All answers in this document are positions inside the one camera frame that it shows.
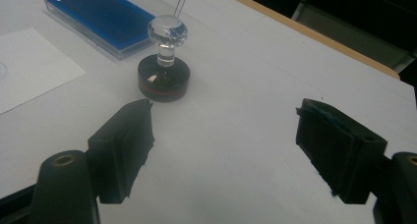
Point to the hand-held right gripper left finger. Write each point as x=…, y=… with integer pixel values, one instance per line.
x=121, y=145

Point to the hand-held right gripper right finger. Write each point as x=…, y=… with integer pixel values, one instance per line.
x=337, y=152

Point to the black stamp with clear knob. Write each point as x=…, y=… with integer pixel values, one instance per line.
x=164, y=83

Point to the blue ink pad clear case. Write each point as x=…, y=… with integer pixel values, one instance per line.
x=105, y=17

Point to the white table cover board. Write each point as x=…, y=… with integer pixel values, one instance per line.
x=246, y=86

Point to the white paper sheet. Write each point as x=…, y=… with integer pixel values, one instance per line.
x=32, y=67

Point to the wooden table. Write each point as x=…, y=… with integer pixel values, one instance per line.
x=295, y=23

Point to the grey metal desk frame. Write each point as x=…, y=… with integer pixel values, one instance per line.
x=344, y=30

